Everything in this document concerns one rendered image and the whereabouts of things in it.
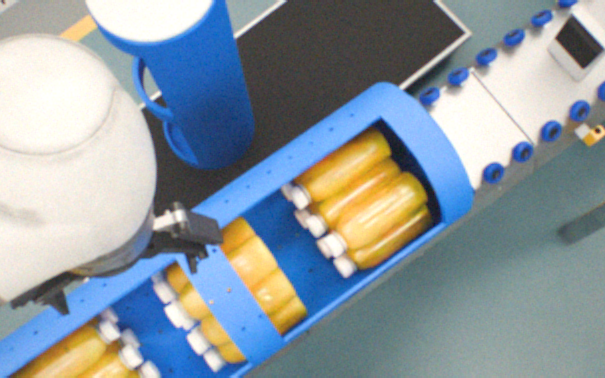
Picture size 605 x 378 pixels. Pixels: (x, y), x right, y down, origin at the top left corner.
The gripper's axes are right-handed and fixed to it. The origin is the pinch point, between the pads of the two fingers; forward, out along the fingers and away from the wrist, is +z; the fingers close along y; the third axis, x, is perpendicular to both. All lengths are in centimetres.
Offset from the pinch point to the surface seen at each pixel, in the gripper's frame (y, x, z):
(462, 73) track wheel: 73, 32, 49
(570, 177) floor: 143, 21, 137
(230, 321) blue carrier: 11.5, -2.5, 35.7
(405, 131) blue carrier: 47, 16, 28
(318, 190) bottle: 33, 15, 40
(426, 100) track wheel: 64, 29, 51
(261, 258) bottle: 19.5, 5.8, 37.5
